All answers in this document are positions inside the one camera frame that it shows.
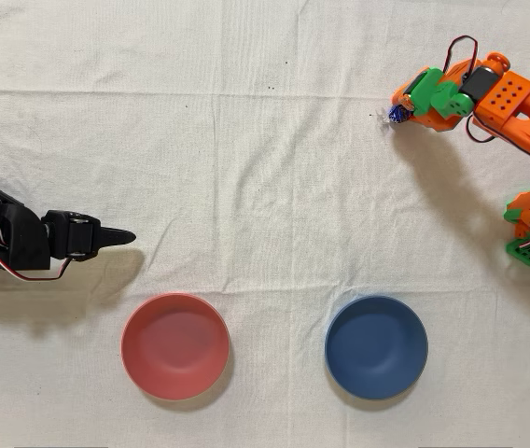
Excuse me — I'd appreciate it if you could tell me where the blue candy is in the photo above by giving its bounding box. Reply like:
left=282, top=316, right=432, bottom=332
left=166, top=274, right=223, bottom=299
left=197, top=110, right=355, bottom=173
left=375, top=103, right=409, bottom=128

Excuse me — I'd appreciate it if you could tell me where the pink bowl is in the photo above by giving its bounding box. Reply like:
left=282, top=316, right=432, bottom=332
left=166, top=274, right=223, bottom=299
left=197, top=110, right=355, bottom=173
left=120, top=292, right=231, bottom=401

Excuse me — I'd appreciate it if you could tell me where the blue bowl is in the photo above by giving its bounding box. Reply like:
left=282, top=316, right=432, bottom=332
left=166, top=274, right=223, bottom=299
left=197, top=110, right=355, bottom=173
left=324, top=294, right=429, bottom=401

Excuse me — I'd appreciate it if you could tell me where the white wrinkled tablecloth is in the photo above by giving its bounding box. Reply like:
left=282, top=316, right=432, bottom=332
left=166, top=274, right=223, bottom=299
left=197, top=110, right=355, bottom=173
left=0, top=0, right=530, bottom=448

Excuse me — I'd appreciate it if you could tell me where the servo cable on black gripper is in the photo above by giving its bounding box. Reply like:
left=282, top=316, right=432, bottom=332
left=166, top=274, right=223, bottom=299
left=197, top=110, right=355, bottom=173
left=0, top=254, right=74, bottom=282

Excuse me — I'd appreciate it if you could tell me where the servo cable on orange arm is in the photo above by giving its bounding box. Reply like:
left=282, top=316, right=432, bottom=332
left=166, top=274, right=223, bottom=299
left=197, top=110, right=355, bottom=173
left=443, top=35, right=480, bottom=78

